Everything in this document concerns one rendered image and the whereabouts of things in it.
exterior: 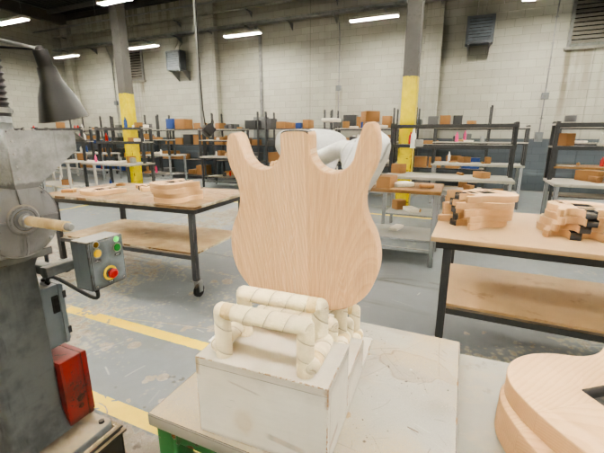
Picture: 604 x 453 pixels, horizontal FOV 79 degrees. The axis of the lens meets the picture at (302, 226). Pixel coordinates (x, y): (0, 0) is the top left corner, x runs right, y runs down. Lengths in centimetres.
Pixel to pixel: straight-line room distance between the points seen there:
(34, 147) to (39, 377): 100
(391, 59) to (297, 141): 1137
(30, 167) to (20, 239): 39
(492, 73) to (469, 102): 89
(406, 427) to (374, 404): 8
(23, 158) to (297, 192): 70
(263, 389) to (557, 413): 53
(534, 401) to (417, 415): 23
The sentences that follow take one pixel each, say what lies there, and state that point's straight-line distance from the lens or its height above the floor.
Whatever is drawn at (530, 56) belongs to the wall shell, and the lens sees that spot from 1192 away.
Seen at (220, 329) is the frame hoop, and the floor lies 116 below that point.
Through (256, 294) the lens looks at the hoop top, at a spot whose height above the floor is 120.
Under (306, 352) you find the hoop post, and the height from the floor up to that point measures 116.
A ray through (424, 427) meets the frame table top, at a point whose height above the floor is 93.
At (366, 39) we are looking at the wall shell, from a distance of 1237.
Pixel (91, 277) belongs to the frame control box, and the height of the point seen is 98.
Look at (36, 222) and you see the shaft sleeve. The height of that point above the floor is 125.
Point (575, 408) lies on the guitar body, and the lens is 89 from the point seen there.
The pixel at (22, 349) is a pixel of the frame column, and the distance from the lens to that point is 177.
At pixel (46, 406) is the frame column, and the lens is 193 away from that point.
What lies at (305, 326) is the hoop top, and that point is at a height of 120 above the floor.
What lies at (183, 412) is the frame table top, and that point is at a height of 93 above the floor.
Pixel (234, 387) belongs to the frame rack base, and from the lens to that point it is 76.
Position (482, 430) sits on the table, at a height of 90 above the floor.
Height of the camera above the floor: 152
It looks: 14 degrees down
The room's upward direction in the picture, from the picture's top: straight up
